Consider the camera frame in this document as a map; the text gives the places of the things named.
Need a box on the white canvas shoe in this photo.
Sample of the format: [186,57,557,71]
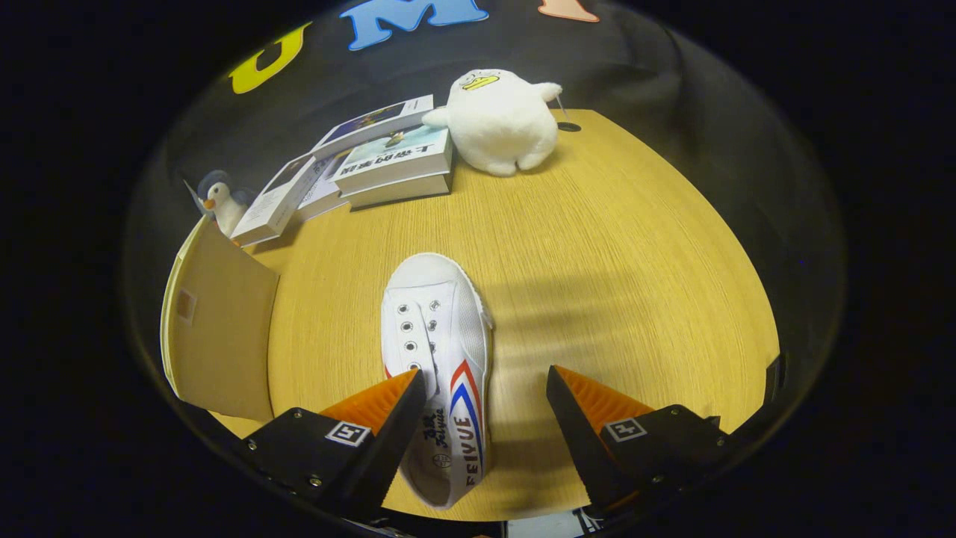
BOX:
[380,253,494,510]

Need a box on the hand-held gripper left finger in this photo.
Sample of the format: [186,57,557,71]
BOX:
[239,368,428,524]

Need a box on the thin white text-covered book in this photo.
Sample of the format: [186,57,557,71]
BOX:
[297,153,352,223]

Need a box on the white duck plush toy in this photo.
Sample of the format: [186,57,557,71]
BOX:
[422,69,563,177]

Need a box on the thick white book, pale picture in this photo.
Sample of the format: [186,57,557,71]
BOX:
[334,126,454,195]

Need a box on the dark-covered book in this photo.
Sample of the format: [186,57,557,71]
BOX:
[345,172,453,210]

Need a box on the beige fabric storage box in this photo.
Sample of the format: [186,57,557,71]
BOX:
[160,215,281,423]

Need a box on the black backdrop cloth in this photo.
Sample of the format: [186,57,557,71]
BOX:
[127,0,848,479]

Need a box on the grey penguin plush toy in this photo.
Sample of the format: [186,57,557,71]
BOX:
[196,170,255,238]

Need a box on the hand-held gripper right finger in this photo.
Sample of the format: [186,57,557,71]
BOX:
[545,365,736,516]

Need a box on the white book with portrait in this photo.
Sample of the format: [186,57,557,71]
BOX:
[230,153,318,248]

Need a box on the book with blue cover picture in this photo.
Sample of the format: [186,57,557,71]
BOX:
[310,94,435,160]

